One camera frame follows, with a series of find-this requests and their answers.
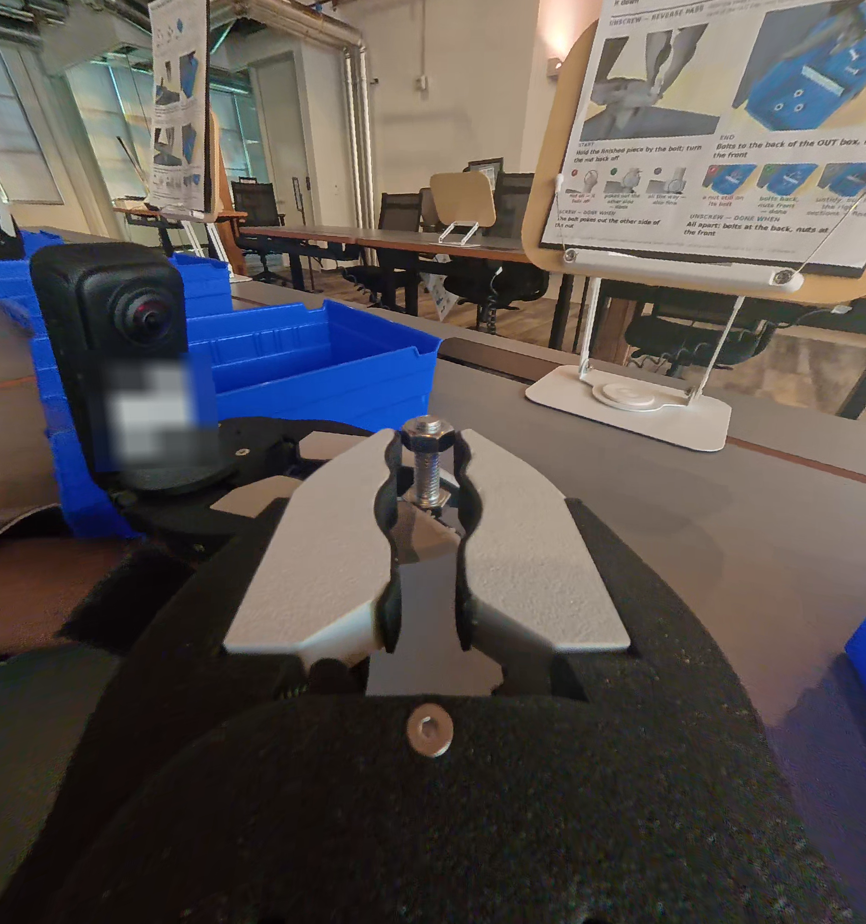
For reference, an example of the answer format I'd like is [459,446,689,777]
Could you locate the long wooden office table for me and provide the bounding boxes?
[240,224,866,421]

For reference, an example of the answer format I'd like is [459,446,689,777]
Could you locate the wooden document stand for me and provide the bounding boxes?
[429,171,497,248]
[160,108,255,284]

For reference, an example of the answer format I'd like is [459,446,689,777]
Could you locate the window with blinds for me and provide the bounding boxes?
[0,32,64,206]

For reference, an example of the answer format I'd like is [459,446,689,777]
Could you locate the white wall pipes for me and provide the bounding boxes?
[341,39,376,231]

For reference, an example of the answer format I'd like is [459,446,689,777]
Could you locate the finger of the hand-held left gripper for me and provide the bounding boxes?
[297,431,373,463]
[209,476,461,567]

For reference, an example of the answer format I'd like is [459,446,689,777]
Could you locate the instruction sheet on wooden stand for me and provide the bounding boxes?
[522,18,866,453]

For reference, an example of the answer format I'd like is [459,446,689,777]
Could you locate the silver hex bolt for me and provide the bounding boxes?
[402,416,465,508]

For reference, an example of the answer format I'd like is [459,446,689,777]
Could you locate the black office chair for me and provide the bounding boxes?
[624,285,784,380]
[343,191,423,313]
[444,172,549,334]
[231,179,287,279]

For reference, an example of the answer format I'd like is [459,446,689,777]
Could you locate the white door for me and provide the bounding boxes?
[251,54,313,228]

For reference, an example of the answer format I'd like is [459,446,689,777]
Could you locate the white paper sign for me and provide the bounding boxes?
[420,273,464,323]

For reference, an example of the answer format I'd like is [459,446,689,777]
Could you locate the person's left hand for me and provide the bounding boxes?
[0,536,129,659]

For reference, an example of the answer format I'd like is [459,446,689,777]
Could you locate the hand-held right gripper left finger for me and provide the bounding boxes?
[222,427,407,665]

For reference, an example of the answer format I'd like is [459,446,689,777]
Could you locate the silver hex nut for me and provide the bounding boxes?
[403,489,466,518]

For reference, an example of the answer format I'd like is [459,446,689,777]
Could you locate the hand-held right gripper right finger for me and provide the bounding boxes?
[453,428,633,656]

